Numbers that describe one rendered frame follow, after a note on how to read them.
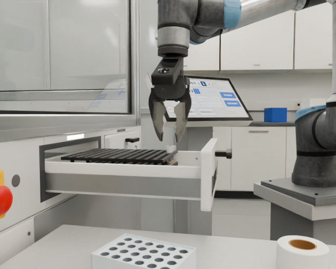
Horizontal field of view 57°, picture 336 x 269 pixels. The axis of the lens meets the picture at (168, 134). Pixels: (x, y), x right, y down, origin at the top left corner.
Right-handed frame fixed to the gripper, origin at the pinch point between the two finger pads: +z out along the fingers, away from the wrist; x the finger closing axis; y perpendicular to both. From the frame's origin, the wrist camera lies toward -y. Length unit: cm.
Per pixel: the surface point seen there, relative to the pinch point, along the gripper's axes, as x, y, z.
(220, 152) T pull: -12.0, -3.1, 2.8
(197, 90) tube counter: 4, 91, -17
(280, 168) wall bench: -71, 302, 55
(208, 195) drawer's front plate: -10.5, -16.3, 8.8
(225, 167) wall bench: -10, 294, 56
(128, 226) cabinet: 21, 36, 36
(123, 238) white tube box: 2.0, -24.8, 14.5
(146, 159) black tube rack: 2.3, -10.6, 4.1
